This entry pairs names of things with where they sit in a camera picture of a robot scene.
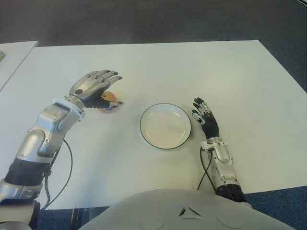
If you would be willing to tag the white side table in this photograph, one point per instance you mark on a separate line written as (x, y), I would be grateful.
(14, 62)

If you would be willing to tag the white plate with black rim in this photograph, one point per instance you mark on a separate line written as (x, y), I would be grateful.
(165, 127)

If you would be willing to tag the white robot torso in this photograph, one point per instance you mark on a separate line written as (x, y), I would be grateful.
(168, 210)

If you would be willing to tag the yellow red apple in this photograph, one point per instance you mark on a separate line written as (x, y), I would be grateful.
(110, 96)

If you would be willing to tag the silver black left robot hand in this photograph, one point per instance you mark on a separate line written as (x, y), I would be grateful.
(86, 83)

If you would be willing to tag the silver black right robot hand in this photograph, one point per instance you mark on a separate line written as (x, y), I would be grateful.
(211, 124)

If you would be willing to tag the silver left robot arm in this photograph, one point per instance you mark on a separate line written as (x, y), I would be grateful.
(36, 141)

